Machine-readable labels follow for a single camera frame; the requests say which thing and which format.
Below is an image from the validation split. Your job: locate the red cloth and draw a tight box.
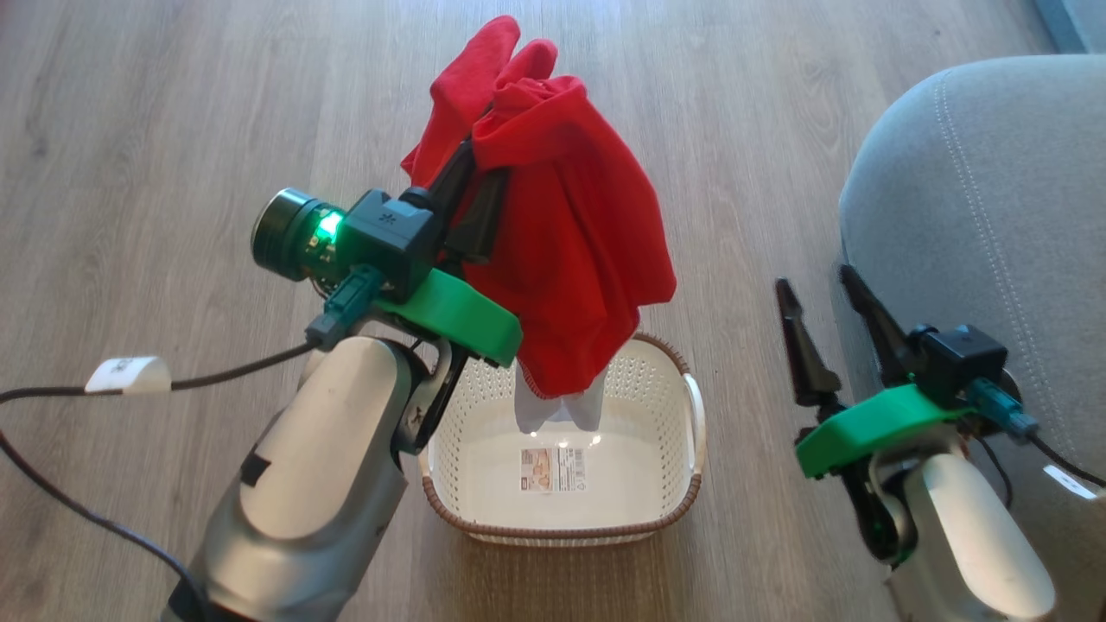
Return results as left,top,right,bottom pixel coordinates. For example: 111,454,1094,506
400,16,677,433

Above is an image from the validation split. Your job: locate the printed basket sticker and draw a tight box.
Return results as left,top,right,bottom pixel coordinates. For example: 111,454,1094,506
519,447,587,494

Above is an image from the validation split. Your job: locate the teal right camera connector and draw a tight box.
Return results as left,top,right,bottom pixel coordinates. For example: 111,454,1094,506
966,378,1040,443

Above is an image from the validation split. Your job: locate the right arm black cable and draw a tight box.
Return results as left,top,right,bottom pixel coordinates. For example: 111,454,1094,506
1027,430,1106,490

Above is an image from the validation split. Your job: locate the white perforated laundry basket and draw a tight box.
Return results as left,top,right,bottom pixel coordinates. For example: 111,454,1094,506
419,333,708,547

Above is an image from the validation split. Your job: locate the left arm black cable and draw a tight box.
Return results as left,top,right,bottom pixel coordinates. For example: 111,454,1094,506
0,341,322,622

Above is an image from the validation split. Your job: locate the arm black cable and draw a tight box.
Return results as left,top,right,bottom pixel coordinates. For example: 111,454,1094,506
1027,430,1106,490
0,341,322,622

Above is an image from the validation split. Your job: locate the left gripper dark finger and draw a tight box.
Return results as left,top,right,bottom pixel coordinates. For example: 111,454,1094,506
428,141,478,227
445,168,511,264

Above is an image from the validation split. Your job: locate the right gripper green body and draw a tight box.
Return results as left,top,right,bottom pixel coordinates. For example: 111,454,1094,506
795,384,979,481

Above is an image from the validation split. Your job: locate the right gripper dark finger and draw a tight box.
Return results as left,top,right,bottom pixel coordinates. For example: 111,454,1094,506
775,277,844,424
839,263,922,388

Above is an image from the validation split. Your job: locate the white cable label tag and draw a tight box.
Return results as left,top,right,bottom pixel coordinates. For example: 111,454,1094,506
85,355,173,397
1043,464,1100,501

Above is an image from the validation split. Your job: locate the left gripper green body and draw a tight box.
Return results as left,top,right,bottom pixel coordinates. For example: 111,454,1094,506
376,268,524,368

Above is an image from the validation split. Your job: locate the teal left camera connector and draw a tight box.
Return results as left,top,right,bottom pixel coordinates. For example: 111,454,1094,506
305,265,385,351

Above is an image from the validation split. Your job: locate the teal camera connector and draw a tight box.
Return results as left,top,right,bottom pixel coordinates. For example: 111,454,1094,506
966,378,1040,443
305,265,385,351

